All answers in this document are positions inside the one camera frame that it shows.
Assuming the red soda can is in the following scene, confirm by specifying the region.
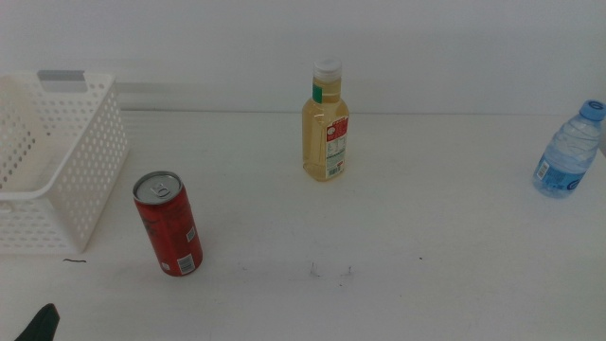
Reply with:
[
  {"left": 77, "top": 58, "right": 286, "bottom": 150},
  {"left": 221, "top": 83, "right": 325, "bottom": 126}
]
[{"left": 132, "top": 170, "right": 205, "bottom": 278}]

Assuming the yellow tea bottle white cap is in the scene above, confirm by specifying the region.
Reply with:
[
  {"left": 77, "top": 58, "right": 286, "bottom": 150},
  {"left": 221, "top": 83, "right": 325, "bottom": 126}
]
[{"left": 301, "top": 58, "right": 350, "bottom": 183}]

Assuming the clear water bottle blue cap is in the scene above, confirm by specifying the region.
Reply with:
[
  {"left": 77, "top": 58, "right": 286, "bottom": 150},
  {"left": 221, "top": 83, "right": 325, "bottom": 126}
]
[{"left": 532, "top": 99, "right": 606, "bottom": 199}]

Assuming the white perforated plastic basket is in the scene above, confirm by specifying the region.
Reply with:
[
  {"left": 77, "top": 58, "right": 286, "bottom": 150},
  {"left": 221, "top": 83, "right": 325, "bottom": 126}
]
[{"left": 0, "top": 70, "right": 130, "bottom": 256}]

